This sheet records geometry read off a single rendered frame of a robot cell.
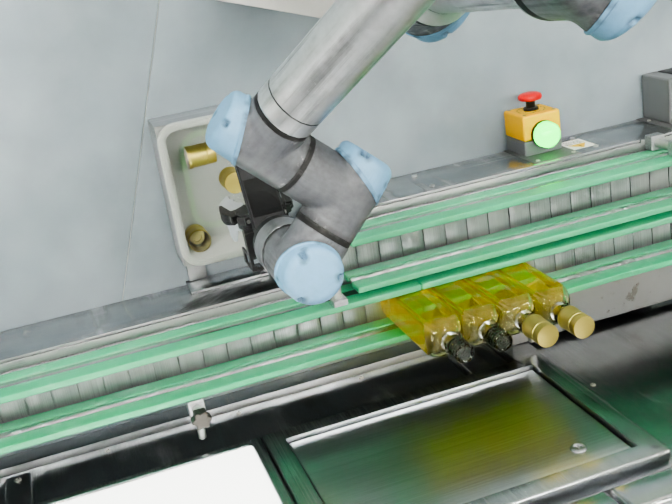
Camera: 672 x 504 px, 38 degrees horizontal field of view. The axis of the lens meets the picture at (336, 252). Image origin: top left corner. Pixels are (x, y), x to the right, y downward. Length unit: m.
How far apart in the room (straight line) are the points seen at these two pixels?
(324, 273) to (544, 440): 0.43
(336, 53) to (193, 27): 0.55
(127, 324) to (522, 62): 0.79
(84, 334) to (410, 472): 0.52
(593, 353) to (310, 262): 0.70
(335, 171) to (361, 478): 0.44
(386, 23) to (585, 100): 0.85
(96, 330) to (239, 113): 0.53
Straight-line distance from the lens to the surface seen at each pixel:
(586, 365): 1.65
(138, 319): 1.51
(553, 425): 1.42
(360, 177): 1.14
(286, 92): 1.06
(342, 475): 1.36
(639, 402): 1.54
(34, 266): 1.58
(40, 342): 1.52
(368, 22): 1.00
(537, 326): 1.38
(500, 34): 1.71
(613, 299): 1.78
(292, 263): 1.12
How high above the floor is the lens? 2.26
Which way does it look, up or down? 66 degrees down
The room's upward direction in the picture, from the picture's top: 132 degrees clockwise
